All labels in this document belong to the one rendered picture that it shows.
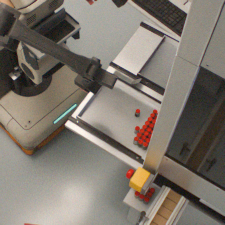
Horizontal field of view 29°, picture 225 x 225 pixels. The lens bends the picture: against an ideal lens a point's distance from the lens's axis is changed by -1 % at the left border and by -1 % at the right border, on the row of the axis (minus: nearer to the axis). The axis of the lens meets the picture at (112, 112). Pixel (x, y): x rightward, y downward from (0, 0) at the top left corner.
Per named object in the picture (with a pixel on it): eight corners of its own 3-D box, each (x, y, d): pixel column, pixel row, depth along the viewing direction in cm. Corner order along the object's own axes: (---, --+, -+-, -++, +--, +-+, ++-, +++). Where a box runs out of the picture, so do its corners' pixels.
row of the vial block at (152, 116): (157, 115, 200) (158, 110, 196) (136, 145, 194) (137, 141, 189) (152, 112, 201) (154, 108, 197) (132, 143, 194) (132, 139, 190)
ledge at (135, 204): (166, 194, 187) (167, 193, 185) (151, 220, 182) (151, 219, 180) (138, 177, 190) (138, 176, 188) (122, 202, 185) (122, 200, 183)
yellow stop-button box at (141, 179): (152, 181, 179) (154, 175, 172) (143, 195, 176) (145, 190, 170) (136, 171, 180) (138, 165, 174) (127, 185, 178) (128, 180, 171)
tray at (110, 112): (171, 114, 201) (172, 111, 198) (140, 159, 191) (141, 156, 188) (108, 77, 208) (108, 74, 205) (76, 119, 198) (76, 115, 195)
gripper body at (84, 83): (94, 96, 174) (97, 88, 167) (73, 82, 175) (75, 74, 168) (103, 84, 176) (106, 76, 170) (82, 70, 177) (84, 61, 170)
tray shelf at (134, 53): (227, 67, 216) (228, 65, 214) (156, 183, 189) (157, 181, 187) (143, 22, 226) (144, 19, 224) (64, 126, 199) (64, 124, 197)
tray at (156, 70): (224, 72, 212) (226, 68, 209) (200, 112, 202) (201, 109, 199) (163, 39, 219) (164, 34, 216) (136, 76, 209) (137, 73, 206)
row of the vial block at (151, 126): (161, 117, 200) (162, 113, 196) (140, 148, 193) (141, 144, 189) (157, 115, 200) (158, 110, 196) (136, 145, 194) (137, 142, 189)
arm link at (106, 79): (92, 55, 157) (81, 77, 157) (121, 69, 157) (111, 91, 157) (93, 60, 169) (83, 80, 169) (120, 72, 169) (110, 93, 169)
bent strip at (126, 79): (140, 84, 207) (142, 78, 202) (137, 89, 206) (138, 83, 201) (115, 70, 210) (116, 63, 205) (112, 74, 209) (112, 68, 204)
